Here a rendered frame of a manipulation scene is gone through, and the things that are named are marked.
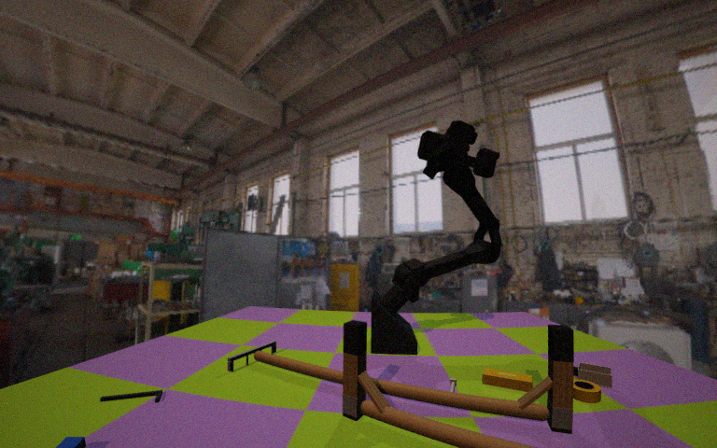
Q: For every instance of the black l-shaped bar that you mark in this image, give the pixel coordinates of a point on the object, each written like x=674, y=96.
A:
x=134, y=395

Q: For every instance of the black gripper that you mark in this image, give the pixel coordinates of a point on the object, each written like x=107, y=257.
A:
x=448, y=154

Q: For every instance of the orange rectangular block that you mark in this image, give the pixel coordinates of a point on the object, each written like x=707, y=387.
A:
x=507, y=379

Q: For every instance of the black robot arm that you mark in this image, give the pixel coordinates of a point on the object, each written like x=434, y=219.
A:
x=413, y=274

